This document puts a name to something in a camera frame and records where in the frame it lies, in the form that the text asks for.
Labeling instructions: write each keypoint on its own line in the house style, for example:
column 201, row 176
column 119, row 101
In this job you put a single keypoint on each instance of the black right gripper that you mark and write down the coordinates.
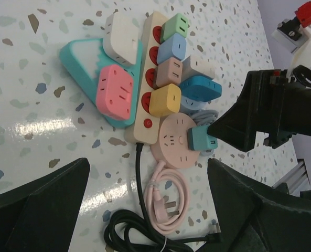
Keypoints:
column 267, row 104

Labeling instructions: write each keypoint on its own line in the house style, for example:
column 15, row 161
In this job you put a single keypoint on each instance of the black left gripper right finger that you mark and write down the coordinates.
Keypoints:
column 257, row 217

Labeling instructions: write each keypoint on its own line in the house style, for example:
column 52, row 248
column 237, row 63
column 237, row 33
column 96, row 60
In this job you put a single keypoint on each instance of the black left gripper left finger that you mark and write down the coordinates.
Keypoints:
column 41, row 215

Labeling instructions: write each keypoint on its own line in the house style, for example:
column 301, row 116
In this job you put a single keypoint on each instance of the blue square adapter plug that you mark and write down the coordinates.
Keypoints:
column 200, row 88

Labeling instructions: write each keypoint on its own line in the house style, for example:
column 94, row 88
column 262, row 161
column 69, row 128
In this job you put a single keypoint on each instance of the teal cube plug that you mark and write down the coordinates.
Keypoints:
column 200, row 140

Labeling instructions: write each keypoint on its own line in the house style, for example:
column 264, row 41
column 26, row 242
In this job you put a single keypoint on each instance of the yellow cube plug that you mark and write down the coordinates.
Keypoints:
column 165, row 101

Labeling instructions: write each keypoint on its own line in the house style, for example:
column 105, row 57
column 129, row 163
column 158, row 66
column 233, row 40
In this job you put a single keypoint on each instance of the pink round socket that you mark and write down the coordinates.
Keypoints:
column 172, row 143

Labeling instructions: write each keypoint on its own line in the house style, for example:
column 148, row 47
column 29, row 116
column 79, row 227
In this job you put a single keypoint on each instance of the beige power strip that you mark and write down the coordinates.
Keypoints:
column 145, row 127

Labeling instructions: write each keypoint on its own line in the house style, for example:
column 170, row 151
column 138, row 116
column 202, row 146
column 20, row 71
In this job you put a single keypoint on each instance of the pink square adapter plug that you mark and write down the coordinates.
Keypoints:
column 114, row 93

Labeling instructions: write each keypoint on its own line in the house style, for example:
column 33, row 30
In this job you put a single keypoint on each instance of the teal triangular power socket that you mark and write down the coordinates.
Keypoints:
column 84, row 59

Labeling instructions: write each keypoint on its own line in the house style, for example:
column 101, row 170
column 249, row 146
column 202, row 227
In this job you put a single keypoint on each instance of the light blue round socket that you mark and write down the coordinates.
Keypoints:
column 189, row 106

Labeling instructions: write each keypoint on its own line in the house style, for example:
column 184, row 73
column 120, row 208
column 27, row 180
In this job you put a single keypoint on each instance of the tan cube plug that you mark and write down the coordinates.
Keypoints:
column 168, row 72

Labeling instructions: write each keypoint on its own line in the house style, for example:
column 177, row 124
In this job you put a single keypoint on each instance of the light blue cube plug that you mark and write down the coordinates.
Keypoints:
column 174, row 46

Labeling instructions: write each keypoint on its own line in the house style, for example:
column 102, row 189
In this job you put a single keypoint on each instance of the green cube plug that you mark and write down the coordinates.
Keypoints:
column 176, row 24

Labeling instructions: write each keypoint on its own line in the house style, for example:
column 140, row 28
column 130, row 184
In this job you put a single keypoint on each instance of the white square adapter plug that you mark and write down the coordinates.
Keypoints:
column 120, row 41

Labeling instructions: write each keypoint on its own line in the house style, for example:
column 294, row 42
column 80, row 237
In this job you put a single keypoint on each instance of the white flat adapter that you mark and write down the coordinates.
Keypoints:
column 195, row 66

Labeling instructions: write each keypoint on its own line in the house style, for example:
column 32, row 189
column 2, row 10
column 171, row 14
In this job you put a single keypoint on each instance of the white red wrist camera mount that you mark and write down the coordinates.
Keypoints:
column 295, row 35

